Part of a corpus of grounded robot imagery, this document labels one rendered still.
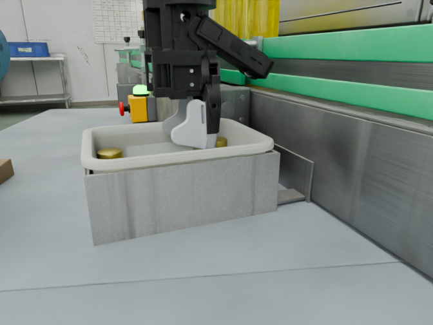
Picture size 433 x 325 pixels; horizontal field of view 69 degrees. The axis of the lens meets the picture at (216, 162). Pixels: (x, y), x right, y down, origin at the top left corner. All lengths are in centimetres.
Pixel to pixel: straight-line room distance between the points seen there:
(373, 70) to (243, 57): 15
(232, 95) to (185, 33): 18
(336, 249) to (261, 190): 11
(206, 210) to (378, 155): 19
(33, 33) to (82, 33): 78
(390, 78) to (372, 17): 26
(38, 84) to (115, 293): 633
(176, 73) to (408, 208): 28
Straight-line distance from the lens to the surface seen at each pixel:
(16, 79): 662
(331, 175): 41
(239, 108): 56
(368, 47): 39
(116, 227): 36
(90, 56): 649
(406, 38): 36
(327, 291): 31
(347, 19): 66
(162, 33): 40
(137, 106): 93
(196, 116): 40
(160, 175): 34
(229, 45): 42
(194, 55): 39
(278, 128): 50
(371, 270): 34
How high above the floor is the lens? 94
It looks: 19 degrees down
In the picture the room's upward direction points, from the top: straight up
